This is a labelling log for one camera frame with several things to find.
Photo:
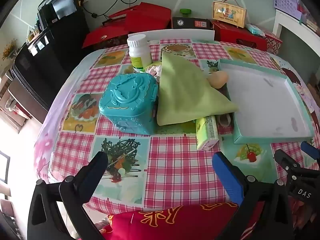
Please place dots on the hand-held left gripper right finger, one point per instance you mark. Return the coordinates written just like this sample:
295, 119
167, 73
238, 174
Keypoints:
226, 177

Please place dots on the black box red label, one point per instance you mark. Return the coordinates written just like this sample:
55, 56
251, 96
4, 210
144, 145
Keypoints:
190, 23

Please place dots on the white panel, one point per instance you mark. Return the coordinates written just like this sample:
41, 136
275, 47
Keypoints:
175, 33

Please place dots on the light green cloth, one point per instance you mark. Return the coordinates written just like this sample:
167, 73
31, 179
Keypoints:
185, 92

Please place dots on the green dumbbell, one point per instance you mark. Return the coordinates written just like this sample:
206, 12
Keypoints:
185, 12

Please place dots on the white tray teal rim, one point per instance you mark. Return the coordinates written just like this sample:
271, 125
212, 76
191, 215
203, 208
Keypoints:
262, 100

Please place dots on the black cabinet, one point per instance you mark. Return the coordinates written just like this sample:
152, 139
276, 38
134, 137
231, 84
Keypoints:
50, 65

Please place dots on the red patterned box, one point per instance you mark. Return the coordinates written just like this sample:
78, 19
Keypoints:
272, 42

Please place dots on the red cloth gold print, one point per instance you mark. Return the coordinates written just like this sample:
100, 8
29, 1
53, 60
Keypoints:
162, 225

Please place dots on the white shelf unit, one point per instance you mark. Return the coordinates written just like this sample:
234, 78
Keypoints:
280, 22

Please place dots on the black printer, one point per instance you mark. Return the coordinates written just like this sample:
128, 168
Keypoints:
60, 5

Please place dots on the row of books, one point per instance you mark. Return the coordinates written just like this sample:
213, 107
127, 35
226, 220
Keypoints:
310, 17

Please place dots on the beige egg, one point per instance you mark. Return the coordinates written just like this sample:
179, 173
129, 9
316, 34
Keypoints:
217, 80

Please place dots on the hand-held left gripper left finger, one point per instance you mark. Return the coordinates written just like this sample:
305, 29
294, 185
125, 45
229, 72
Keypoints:
97, 172

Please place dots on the large red gift box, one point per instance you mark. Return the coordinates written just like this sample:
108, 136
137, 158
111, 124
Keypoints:
145, 15

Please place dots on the pink plaid printed tablecloth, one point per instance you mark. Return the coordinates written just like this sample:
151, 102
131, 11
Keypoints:
175, 160

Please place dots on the white bottle green label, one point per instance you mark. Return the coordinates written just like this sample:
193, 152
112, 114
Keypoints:
138, 52

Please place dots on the teal plastic case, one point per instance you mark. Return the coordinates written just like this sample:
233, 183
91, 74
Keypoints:
125, 97

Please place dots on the blue wet wipes packet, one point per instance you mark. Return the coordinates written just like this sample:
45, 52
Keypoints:
255, 29

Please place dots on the white wall socket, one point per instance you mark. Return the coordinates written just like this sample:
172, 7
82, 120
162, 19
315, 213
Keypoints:
83, 0

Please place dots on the beige round item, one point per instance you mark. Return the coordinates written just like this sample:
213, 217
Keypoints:
223, 121

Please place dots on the red box gold clasp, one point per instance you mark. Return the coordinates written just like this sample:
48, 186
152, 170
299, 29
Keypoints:
105, 35

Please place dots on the green tissue packet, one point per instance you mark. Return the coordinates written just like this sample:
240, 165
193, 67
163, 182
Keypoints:
205, 135

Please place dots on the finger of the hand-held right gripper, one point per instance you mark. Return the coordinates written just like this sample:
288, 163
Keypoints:
311, 151
285, 161

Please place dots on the yellow artificial flowers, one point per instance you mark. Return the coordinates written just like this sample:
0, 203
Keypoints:
10, 48

